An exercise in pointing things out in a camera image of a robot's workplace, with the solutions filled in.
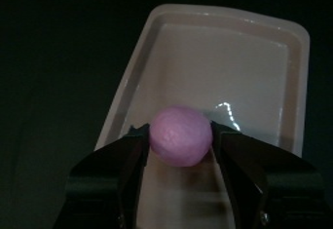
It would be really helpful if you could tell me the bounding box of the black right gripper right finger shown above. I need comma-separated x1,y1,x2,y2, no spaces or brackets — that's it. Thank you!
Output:
210,120,333,229

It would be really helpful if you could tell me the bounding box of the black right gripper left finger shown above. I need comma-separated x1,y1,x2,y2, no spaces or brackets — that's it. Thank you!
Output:
52,123,151,229

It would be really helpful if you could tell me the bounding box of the pink ball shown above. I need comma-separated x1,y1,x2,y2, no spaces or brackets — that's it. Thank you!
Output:
148,104,214,168

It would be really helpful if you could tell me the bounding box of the pink rectangular plate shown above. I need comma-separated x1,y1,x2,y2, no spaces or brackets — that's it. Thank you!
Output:
94,3,312,229

